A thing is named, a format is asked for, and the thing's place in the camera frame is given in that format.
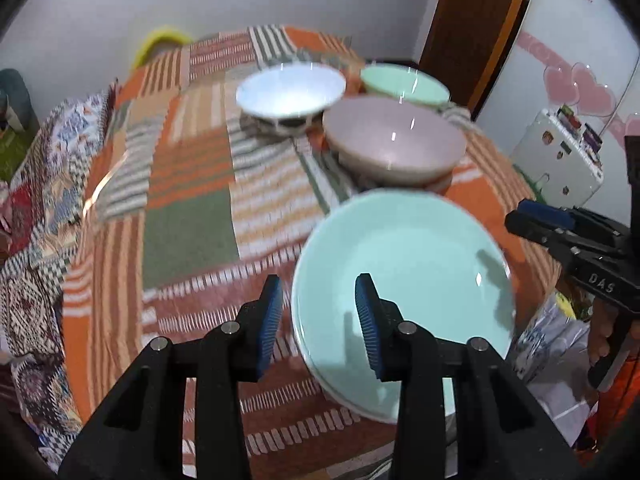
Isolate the white bowl with dotted outside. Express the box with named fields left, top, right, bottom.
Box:
left=235, top=62, right=347, bottom=133

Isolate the brown wooden door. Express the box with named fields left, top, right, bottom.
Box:
left=412, top=0, right=542, bottom=117

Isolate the small white fridge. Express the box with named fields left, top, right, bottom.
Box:
left=510, top=107, right=606, bottom=197

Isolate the white wardrobe with pink hearts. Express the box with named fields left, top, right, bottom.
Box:
left=470, top=0, right=640, bottom=241

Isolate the person's right hand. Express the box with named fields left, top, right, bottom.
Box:
left=586, top=302, right=624, bottom=362

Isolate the pink bowl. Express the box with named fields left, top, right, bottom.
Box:
left=321, top=96, right=467, bottom=193

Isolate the person's orange clothing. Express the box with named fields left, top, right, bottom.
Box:
left=592, top=355, right=640, bottom=466

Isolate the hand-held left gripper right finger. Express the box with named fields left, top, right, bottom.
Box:
left=354, top=272, right=583, bottom=480

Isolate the patterned checkered quilt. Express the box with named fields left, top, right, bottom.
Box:
left=0, top=90, right=117, bottom=461

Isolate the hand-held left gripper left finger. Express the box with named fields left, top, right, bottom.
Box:
left=59, top=274, right=284, bottom=480

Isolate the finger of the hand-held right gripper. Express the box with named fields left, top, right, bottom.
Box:
left=505, top=211, right=568, bottom=253
left=517, top=199, right=581, bottom=231

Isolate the mint green plate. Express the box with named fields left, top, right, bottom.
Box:
left=291, top=189, right=517, bottom=423

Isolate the mint green bowl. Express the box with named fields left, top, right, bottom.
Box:
left=360, top=64, right=451, bottom=108

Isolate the yellow curved chair back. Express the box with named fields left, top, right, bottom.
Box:
left=134, top=25, right=193, bottom=68

